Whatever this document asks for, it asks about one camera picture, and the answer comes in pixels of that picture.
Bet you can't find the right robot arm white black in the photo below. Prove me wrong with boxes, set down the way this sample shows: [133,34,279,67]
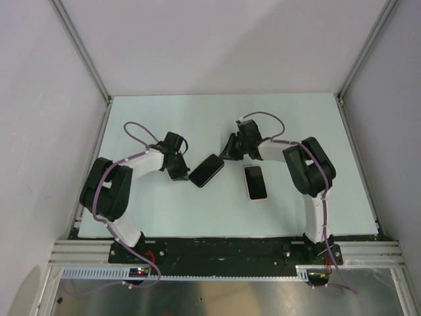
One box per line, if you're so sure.
[220,120,336,264]

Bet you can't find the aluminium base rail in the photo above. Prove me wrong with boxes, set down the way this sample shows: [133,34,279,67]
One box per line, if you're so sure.
[48,240,406,269]

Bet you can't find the left aluminium frame post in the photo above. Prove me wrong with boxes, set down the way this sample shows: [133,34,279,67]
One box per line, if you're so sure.
[49,0,112,106]

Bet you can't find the white slotted cable duct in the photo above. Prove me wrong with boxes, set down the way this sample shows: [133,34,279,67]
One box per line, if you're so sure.
[61,267,309,282]

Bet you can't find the left controller board with wires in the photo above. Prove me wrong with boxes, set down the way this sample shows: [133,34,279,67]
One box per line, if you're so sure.
[129,251,155,278]

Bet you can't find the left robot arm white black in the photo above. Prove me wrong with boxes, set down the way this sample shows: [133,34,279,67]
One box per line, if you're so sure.
[80,132,189,263]

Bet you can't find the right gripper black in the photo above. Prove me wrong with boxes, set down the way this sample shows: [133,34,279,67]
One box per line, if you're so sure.
[218,134,249,162]

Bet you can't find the right aluminium frame post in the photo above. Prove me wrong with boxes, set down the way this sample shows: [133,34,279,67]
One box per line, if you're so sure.
[336,0,401,105]

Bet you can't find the aluminium frame post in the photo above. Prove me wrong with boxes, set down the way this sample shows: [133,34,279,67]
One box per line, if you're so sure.
[336,0,401,105]
[49,0,112,106]

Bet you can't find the controller board with wires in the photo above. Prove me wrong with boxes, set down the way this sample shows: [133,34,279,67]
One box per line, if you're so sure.
[307,259,333,288]
[129,251,155,278]

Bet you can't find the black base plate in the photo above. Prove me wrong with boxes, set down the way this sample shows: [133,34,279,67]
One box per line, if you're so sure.
[108,237,343,278]

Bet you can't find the right controller board with wires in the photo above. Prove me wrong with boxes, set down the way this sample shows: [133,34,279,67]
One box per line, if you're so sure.
[307,259,333,288]

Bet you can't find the black phone case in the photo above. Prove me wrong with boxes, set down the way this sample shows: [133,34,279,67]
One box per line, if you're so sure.
[188,153,226,189]

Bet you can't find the purple phone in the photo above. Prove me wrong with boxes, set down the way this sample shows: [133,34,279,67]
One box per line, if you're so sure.
[189,154,224,187]

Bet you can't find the pink phone case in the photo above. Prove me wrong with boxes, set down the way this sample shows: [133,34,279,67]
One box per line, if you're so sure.
[242,165,268,201]

